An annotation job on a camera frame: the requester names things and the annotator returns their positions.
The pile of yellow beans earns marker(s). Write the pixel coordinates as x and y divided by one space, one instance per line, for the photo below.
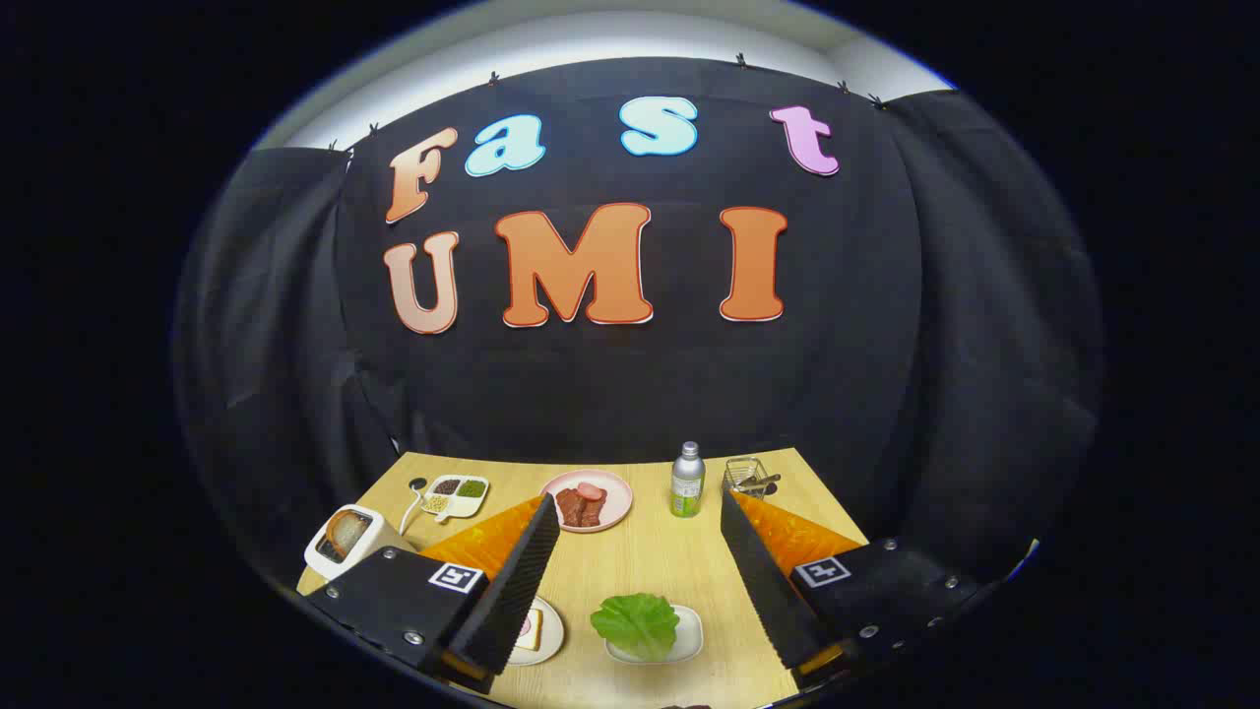
436 503

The thick white bread slice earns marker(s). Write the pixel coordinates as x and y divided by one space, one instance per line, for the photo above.
346 533

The pink plate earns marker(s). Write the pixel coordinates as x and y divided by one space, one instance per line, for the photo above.
612 492

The pile of green beans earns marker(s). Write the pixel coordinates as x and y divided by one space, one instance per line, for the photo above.
472 488

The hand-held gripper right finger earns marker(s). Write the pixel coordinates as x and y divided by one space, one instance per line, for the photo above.
768 591

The green lettuce leaf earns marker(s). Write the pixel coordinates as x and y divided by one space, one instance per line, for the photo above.
635 625

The white square plate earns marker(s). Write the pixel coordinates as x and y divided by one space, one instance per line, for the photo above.
692 635

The white toaster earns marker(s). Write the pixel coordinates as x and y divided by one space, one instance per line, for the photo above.
392 537

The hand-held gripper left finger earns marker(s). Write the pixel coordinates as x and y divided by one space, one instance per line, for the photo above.
512 601

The green label metal bottle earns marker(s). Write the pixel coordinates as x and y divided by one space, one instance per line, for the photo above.
687 483

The brown meat slices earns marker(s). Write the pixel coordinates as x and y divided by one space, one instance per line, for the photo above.
581 510

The brown wooden utensil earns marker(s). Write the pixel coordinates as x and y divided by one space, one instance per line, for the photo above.
763 482

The thin flat bread slice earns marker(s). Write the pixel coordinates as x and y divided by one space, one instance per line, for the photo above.
535 637

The white divided dish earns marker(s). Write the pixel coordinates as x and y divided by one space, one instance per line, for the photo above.
463 508

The round white plate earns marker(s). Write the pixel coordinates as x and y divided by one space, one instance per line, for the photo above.
552 630

